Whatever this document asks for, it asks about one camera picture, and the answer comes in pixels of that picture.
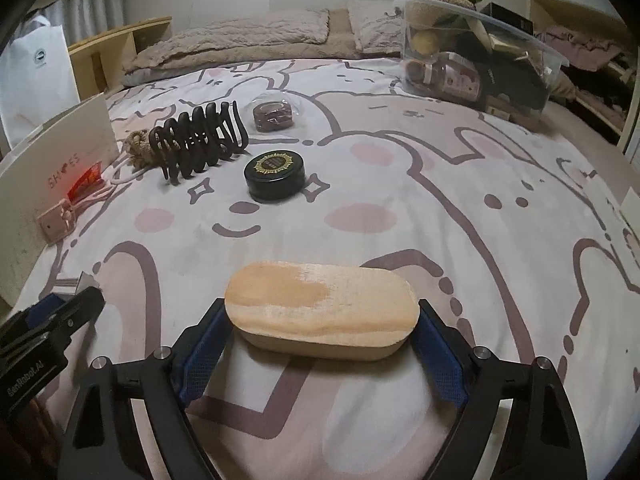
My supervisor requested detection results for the folded beige quilt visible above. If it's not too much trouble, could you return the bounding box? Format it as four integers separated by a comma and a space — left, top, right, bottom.
122, 45, 351, 86

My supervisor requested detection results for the wooden closet niche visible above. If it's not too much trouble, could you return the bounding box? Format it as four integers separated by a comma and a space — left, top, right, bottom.
530, 0, 640, 146

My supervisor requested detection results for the black hair claw clip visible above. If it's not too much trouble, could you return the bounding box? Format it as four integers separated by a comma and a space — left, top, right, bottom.
148, 101, 249, 183

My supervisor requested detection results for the jute rope bundle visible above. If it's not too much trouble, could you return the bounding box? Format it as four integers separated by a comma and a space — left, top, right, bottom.
122, 129, 163, 171

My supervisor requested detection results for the brown hair ties pack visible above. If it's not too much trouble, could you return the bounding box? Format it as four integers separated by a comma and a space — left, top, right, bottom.
248, 97, 301, 135

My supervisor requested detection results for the red packet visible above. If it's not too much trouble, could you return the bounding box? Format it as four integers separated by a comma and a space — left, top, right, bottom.
67, 162, 103, 201

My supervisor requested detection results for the black box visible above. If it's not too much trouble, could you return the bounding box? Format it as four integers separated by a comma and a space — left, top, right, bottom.
480, 2, 535, 31

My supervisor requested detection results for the white shoe box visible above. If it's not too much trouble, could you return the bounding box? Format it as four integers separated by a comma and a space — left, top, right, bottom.
0, 95, 121, 306

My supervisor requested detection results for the wooden bedside shelf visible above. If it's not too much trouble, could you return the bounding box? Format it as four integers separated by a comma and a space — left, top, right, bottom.
67, 16, 173, 96

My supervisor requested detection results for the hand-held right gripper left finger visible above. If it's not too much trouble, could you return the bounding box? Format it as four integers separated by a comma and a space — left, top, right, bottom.
59, 297, 231, 480

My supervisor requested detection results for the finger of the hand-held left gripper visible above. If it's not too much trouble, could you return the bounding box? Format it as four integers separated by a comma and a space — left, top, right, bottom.
0, 294, 69, 341
30, 287, 106, 341

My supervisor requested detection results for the white tote bag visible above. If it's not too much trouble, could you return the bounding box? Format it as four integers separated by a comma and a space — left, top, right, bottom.
0, 15, 83, 148

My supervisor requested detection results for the bear printed blanket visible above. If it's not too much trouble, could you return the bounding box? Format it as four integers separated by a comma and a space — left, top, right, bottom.
20, 57, 640, 480

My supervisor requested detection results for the black round tin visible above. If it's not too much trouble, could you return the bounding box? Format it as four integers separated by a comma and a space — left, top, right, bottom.
244, 150, 307, 205

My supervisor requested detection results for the white cable loop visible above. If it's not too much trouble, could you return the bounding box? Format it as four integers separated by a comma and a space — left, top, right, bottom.
111, 157, 151, 183

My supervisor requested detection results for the clear plastic storage bin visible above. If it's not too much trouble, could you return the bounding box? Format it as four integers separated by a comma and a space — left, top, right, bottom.
393, 0, 571, 121

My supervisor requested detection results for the pile of clothes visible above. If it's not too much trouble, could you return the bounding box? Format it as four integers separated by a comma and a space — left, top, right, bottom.
537, 22, 626, 71

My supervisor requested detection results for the grey curtain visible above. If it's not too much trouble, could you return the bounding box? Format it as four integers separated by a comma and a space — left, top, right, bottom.
37, 0, 128, 46

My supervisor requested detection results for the wooden brush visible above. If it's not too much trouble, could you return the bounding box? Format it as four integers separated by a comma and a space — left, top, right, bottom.
225, 261, 421, 363

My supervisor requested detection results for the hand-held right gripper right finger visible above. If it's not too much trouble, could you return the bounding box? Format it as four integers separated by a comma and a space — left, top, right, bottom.
415, 299, 588, 480

